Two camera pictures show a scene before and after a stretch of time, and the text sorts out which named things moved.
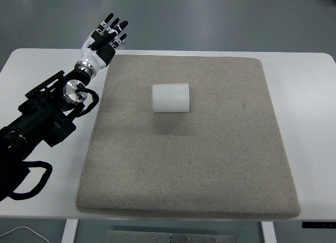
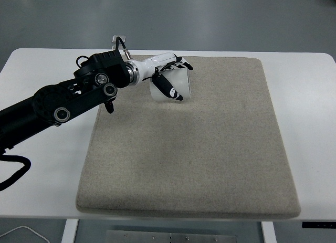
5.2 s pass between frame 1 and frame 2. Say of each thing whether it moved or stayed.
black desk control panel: stayed
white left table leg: stayed
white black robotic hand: moved
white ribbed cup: moved
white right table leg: stayed
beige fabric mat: stayed
